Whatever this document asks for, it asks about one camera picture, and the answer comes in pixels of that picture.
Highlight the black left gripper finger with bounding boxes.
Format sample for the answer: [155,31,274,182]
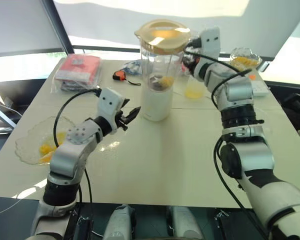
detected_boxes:
[119,97,131,111]
[126,106,142,124]

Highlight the grey rounded shape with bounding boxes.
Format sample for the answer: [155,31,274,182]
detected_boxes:
[166,205,204,240]
[106,203,139,240]

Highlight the blue white plastic bag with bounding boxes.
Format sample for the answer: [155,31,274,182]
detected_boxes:
[119,59,143,76]

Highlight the orange black tape measure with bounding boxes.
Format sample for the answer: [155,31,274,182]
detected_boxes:
[112,70,143,87]

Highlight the cream blender lid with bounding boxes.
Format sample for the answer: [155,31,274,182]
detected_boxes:
[134,18,192,56]

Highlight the red packages in plastic bag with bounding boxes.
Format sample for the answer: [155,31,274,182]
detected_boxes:
[50,55,104,95]

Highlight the thin white cable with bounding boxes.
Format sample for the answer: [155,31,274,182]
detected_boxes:
[0,198,24,219]

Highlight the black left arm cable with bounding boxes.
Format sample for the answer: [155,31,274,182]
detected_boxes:
[52,87,102,204]

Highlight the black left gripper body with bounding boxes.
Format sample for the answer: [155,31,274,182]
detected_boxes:
[113,108,130,132]

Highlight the dark flat panel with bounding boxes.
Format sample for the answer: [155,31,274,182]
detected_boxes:
[0,78,49,111]

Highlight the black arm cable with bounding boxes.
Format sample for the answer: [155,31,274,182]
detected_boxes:
[184,48,270,238]
[52,87,102,204]

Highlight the white power strip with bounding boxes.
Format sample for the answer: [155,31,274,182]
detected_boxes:
[249,80,269,97]

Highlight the yellow food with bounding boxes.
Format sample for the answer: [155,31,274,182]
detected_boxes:
[233,56,259,69]

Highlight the white blender base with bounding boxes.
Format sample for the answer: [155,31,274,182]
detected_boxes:
[141,86,174,123]

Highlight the large clear glass bowl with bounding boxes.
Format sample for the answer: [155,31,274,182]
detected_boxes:
[14,115,76,166]

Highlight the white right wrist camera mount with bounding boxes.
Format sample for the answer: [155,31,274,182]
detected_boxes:
[200,26,221,60]

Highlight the black chair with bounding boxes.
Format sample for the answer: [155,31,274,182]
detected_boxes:
[263,79,300,136]

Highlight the yellow fruit chunk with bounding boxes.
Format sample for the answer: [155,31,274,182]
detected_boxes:
[55,132,67,145]
[38,154,54,165]
[159,76,175,88]
[38,144,57,156]

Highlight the plastic cup with yellow juice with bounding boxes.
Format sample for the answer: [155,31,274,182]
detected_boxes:
[184,74,207,99]

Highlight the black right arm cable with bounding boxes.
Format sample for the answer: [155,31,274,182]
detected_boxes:
[184,48,270,238]

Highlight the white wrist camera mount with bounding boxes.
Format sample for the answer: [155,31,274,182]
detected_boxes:
[200,26,221,60]
[96,87,125,136]

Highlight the silver metal frame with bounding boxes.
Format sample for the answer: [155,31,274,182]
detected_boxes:
[0,93,24,131]

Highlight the black window frame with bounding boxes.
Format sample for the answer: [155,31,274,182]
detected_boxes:
[0,0,276,62]

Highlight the clear blender jar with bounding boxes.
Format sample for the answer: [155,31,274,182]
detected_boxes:
[139,37,185,92]

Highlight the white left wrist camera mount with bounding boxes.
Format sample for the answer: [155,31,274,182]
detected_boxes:
[96,87,125,136]

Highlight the small clear glass bowl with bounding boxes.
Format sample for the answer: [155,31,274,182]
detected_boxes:
[229,47,264,71]

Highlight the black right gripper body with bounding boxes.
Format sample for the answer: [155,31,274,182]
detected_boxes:
[189,34,204,55]

